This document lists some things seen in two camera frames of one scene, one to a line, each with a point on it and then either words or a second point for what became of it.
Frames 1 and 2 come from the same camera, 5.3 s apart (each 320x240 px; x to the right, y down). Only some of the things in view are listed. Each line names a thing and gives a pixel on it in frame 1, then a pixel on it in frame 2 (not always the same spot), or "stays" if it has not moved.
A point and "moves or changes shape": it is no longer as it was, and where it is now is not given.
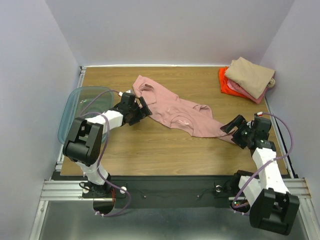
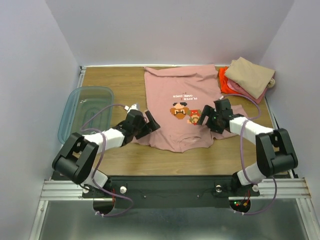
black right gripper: x=238 y=132 -> x=210 y=120
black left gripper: x=143 y=112 -> x=153 y=126
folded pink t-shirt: x=238 y=88 stays
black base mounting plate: x=169 y=191 stays
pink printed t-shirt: x=164 y=104 moves or changes shape
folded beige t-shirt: x=251 y=77 stays
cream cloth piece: x=271 y=83 stays
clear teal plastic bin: x=84 y=102 stays
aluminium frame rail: x=63 y=190 stays
